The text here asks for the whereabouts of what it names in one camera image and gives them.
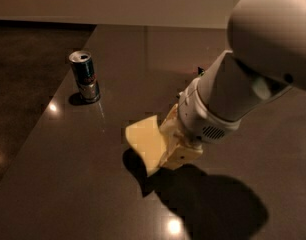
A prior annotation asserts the yellow wavy sponge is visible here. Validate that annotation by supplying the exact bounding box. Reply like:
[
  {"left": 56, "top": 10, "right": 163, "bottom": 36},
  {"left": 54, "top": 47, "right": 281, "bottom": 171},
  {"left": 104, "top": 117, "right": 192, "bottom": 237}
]
[{"left": 125, "top": 115, "right": 166, "bottom": 177}]

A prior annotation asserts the blue silver drink can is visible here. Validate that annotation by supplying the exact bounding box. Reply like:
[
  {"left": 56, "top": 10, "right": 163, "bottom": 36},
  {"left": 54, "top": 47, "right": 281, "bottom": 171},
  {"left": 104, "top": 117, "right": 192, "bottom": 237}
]
[{"left": 69, "top": 50, "right": 100, "bottom": 103}]

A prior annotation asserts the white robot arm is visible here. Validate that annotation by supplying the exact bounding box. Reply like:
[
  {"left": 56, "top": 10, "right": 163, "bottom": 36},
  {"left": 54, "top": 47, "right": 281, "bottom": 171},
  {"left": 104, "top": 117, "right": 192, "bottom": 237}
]
[{"left": 159, "top": 0, "right": 306, "bottom": 169}]

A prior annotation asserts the green jalapeno chip bag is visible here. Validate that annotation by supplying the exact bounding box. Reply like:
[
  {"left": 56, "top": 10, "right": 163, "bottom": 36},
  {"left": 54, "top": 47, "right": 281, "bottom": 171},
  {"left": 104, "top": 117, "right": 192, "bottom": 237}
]
[{"left": 198, "top": 67, "right": 205, "bottom": 76}]

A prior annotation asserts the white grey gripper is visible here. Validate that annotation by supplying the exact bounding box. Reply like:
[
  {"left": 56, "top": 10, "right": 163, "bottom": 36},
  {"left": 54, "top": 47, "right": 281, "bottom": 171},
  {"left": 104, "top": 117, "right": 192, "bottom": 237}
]
[{"left": 159, "top": 78, "right": 240, "bottom": 170}]

